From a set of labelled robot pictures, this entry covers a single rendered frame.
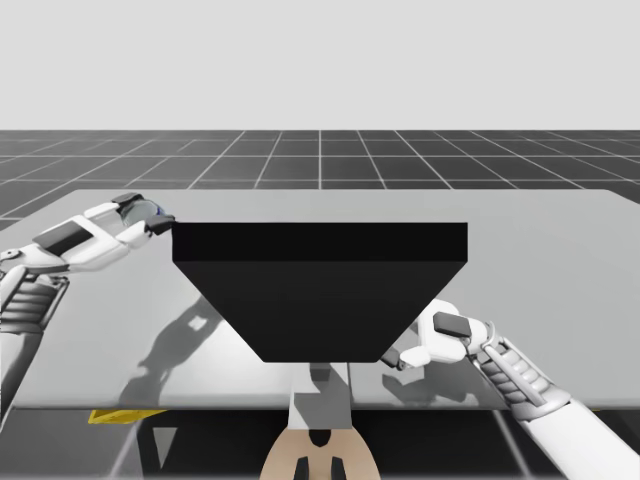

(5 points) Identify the tan robot part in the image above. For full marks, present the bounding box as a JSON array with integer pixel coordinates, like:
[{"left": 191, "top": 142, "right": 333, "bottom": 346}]
[{"left": 259, "top": 427, "right": 382, "bottom": 480}]

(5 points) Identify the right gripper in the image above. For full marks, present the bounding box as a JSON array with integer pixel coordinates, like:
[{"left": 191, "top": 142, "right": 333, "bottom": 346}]
[{"left": 379, "top": 298, "right": 495, "bottom": 372}]

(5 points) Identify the black screen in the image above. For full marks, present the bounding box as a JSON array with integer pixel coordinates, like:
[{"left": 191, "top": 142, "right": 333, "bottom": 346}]
[{"left": 171, "top": 222, "right": 470, "bottom": 364}]

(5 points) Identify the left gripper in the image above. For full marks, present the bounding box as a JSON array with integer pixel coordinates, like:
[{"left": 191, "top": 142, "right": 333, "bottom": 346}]
[{"left": 31, "top": 191, "right": 178, "bottom": 275}]

